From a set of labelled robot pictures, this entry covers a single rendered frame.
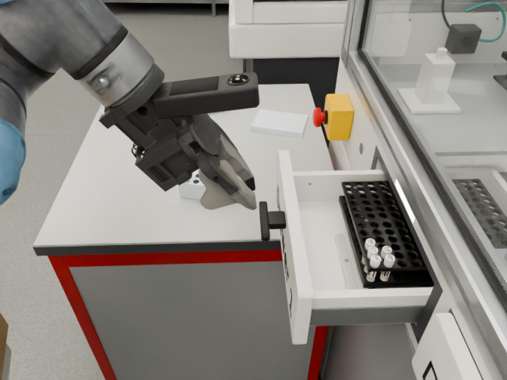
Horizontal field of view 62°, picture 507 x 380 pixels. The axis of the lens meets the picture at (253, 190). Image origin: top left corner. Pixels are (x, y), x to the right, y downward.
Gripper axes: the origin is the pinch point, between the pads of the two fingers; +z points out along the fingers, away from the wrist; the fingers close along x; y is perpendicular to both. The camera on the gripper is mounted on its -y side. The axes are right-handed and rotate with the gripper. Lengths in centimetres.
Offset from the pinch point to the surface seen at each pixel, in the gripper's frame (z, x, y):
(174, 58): 50, -273, 96
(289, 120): 21, -49, 2
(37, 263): 30, -72, 124
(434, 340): 16.0, 18.9, -12.0
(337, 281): 17.0, 5.7, -2.4
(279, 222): 6.2, 1.0, 0.0
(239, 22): 3, -80, 4
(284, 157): 5.8, -11.9, -2.4
